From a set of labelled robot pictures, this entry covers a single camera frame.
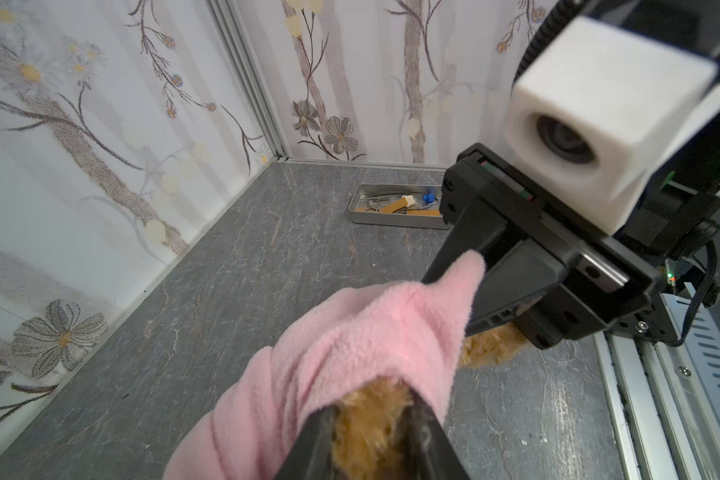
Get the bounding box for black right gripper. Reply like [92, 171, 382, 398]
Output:
[422, 143, 674, 349]

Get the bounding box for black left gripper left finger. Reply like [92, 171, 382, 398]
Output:
[274, 406, 337, 480]

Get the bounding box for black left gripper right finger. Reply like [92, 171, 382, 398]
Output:
[404, 391, 470, 480]

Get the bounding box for brown plush teddy bear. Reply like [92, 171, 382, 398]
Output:
[331, 323, 531, 479]

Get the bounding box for pink bear hoodie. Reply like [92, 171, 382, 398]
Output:
[163, 251, 485, 479]

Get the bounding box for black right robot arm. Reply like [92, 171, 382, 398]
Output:
[424, 1, 720, 349]

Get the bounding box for wooden pieces in tray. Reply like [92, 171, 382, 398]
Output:
[359, 193, 440, 217]

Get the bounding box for metal tray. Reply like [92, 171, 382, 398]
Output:
[347, 184, 450, 230]

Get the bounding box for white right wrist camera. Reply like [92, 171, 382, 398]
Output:
[505, 17, 720, 235]

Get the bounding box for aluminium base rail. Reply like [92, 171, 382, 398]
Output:
[594, 309, 720, 479]

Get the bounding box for black corrugated cable conduit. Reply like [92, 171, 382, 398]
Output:
[512, 0, 589, 82]

